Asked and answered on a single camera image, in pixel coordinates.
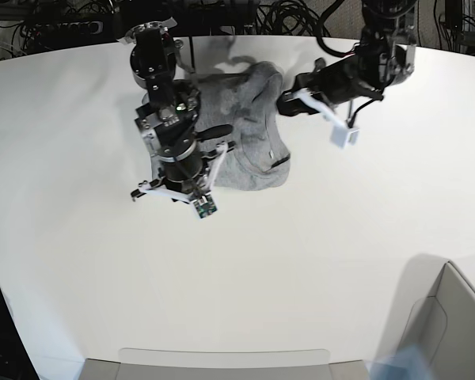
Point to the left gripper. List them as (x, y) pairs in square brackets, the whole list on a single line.
[(335, 84)]

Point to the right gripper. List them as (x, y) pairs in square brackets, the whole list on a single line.
[(188, 175)]

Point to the grey T-shirt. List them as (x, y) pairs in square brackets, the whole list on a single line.
[(247, 101)]

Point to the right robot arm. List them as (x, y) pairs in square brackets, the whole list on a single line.
[(171, 106)]

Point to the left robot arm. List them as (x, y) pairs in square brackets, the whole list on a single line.
[(383, 57)]

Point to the black power strip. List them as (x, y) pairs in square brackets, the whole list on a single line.
[(91, 27)]

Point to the beige chair back bottom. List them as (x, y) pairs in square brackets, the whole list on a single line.
[(134, 363)]

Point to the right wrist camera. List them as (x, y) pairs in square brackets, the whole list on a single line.
[(204, 205)]

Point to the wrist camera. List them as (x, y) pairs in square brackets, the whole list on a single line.
[(343, 136), (204, 205)]

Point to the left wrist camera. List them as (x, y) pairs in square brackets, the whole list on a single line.
[(343, 136)]

